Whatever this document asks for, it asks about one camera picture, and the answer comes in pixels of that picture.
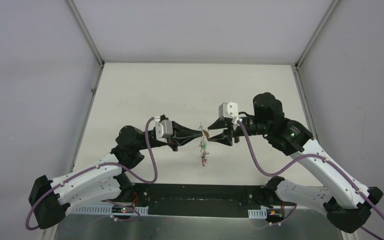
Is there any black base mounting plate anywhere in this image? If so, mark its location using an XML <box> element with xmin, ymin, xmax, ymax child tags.
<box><xmin>100</xmin><ymin>182</ymin><xmax>297</xmax><ymax>219</ymax></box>

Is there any key with yellow tag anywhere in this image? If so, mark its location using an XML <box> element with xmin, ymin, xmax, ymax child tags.
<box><xmin>203</xmin><ymin>130</ymin><xmax>210</xmax><ymax>138</ymax></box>

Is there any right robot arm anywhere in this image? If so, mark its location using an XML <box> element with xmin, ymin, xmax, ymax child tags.
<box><xmin>209</xmin><ymin>92</ymin><xmax>383</xmax><ymax>233</ymax></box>

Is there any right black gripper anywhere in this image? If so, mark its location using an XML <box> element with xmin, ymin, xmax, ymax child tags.
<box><xmin>207</xmin><ymin>116</ymin><xmax>271</xmax><ymax>146</ymax></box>

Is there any perforated metal ring plate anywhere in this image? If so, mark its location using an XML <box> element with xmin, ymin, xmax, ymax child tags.
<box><xmin>198</xmin><ymin>124</ymin><xmax>210</xmax><ymax>167</ymax></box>

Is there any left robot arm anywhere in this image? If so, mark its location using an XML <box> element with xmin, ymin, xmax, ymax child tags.
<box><xmin>25</xmin><ymin>116</ymin><xmax>203</xmax><ymax>231</ymax></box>

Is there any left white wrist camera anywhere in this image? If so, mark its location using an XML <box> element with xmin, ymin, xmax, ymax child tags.
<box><xmin>154</xmin><ymin>115</ymin><xmax>174</xmax><ymax>143</ymax></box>

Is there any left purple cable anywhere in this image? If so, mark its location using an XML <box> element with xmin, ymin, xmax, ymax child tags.
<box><xmin>24</xmin><ymin>116</ymin><xmax>158</xmax><ymax>231</ymax></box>

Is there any white slotted cable duct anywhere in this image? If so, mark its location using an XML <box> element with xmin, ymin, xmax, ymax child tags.
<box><xmin>71</xmin><ymin>204</ymin><xmax>137</xmax><ymax>216</ymax></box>

